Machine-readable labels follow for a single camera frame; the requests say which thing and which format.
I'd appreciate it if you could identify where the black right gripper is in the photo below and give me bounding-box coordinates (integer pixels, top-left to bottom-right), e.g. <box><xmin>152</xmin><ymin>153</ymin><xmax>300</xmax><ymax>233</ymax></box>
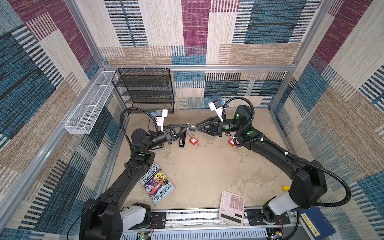
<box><xmin>196</xmin><ymin>115</ymin><xmax>242</xmax><ymax>137</ymax></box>

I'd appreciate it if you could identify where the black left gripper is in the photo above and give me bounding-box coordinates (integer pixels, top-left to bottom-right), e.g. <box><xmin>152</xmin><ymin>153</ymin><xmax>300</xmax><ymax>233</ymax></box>
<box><xmin>145</xmin><ymin>126</ymin><xmax>186</xmax><ymax>154</ymax></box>

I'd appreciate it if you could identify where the small black padlock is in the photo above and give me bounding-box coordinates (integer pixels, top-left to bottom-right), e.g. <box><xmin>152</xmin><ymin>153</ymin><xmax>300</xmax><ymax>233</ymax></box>
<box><xmin>187</xmin><ymin>123</ymin><xmax>197</xmax><ymax>132</ymax></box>

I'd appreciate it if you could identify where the red padlock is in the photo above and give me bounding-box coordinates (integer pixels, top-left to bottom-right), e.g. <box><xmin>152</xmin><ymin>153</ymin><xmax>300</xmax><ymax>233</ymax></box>
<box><xmin>187</xmin><ymin>133</ymin><xmax>198</xmax><ymax>146</ymax></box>
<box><xmin>228</xmin><ymin>139</ymin><xmax>236</xmax><ymax>147</ymax></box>

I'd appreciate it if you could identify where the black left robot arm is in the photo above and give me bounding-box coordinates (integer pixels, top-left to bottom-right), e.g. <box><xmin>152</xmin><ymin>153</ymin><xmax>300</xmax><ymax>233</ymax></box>
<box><xmin>79</xmin><ymin>125</ymin><xmax>188</xmax><ymax>240</ymax></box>

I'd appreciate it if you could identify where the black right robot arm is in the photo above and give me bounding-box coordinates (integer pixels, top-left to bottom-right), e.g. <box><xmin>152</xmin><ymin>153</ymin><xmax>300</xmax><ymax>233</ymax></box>
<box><xmin>197</xmin><ymin>105</ymin><xmax>328</xmax><ymax>216</ymax></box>

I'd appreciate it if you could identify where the black stapler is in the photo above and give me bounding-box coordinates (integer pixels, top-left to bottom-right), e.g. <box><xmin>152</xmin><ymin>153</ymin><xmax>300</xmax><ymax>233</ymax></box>
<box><xmin>179</xmin><ymin>132</ymin><xmax>187</xmax><ymax>148</ymax></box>

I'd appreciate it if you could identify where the purple treehouse book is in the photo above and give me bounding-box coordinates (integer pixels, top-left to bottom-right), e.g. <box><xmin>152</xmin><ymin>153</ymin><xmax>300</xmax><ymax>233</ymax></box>
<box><xmin>140</xmin><ymin>163</ymin><xmax>175</xmax><ymax>205</ymax></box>

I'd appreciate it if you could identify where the pink calculator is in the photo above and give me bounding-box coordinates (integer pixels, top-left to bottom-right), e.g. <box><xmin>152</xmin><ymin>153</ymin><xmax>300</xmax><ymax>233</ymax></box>
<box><xmin>218</xmin><ymin>191</ymin><xmax>245</xmax><ymax>226</ymax></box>

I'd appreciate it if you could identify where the blue box with yellow label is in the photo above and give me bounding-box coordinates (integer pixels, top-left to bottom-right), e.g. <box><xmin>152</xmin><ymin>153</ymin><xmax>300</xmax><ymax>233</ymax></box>
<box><xmin>300</xmin><ymin>206</ymin><xmax>336</xmax><ymax>240</ymax></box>

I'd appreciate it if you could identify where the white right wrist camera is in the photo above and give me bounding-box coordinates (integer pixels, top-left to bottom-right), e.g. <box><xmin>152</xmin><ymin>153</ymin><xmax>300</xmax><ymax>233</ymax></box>
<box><xmin>208</xmin><ymin>100</ymin><xmax>224</xmax><ymax>122</ymax></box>

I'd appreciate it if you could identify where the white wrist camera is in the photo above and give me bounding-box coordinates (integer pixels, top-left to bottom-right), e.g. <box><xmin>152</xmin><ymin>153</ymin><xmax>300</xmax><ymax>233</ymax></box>
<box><xmin>208</xmin><ymin>100</ymin><xmax>224</xmax><ymax>122</ymax></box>
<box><xmin>152</xmin><ymin>109</ymin><xmax>168</xmax><ymax>131</ymax></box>

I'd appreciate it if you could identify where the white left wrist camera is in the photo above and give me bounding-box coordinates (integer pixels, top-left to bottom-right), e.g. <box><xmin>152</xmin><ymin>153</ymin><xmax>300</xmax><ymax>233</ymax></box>
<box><xmin>152</xmin><ymin>109</ymin><xmax>168</xmax><ymax>131</ymax></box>

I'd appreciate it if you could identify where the black wire shelf rack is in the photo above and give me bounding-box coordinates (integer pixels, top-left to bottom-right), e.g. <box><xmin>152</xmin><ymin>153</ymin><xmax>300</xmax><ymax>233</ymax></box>
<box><xmin>112</xmin><ymin>68</ymin><xmax>175</xmax><ymax>114</ymax></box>

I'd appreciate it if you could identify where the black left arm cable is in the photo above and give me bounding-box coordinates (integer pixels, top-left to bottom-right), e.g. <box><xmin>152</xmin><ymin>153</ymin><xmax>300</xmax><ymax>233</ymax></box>
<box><xmin>119</xmin><ymin>107</ymin><xmax>160</xmax><ymax>151</ymax></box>

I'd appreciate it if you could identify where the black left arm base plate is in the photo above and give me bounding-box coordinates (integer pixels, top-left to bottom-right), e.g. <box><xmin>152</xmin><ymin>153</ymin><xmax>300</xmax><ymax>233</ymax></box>
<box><xmin>145</xmin><ymin>212</ymin><xmax>167</xmax><ymax>230</ymax></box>

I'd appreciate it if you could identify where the white wire mesh basket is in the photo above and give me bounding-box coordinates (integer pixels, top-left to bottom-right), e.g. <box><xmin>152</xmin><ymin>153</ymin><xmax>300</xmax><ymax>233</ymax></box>
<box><xmin>65</xmin><ymin>71</ymin><xmax>115</xmax><ymax>135</ymax></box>

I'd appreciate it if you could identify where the black right arm corrugated hose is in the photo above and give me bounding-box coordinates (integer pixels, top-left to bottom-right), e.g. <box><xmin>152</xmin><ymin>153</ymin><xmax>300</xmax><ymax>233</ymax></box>
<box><xmin>221</xmin><ymin>96</ymin><xmax>352</xmax><ymax>208</ymax></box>

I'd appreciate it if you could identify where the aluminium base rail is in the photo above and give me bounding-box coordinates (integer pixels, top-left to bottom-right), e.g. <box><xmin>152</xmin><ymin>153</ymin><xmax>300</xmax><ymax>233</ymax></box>
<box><xmin>122</xmin><ymin>208</ymin><xmax>302</xmax><ymax>240</ymax></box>

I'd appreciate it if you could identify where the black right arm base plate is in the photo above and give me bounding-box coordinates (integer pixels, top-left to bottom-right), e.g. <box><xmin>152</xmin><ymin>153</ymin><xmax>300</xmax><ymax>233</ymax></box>
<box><xmin>244</xmin><ymin>209</ymin><xmax>291</xmax><ymax>226</ymax></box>

